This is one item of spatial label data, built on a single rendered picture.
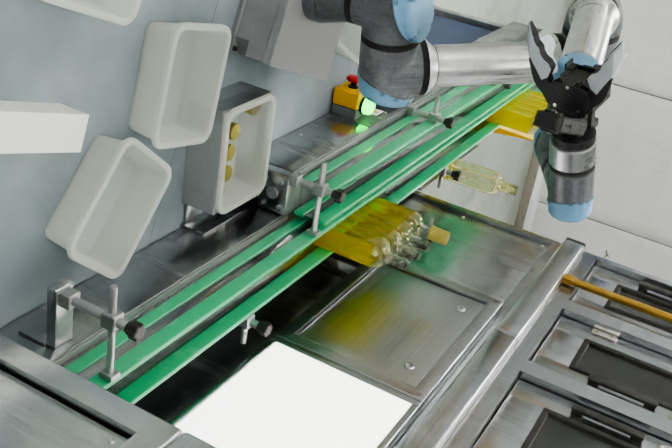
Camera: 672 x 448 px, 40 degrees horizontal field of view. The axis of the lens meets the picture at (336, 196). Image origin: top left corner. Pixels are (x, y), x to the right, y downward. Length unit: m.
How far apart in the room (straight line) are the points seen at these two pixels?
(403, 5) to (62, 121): 0.68
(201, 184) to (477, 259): 0.89
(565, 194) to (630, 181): 6.55
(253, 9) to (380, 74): 0.28
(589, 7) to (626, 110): 6.11
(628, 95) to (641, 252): 1.37
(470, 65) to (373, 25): 0.23
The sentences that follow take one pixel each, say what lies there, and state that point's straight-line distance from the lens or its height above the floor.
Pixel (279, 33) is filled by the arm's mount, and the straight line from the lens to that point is 1.81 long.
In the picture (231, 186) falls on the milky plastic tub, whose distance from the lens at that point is 1.94.
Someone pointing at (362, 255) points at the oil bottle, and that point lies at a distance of 2.03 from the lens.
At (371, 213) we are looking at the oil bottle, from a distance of 2.15.
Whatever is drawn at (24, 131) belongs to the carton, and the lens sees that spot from 1.40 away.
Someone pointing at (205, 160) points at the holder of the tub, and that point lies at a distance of 1.82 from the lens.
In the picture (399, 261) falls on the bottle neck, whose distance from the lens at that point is 2.01.
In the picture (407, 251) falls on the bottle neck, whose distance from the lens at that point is 2.06.
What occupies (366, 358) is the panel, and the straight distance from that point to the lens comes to 1.92.
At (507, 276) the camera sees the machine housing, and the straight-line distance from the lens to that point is 2.41.
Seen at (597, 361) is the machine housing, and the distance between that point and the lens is 2.20.
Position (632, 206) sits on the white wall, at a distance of 8.19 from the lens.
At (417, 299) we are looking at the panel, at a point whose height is 1.15.
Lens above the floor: 1.73
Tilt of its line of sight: 23 degrees down
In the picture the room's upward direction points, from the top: 111 degrees clockwise
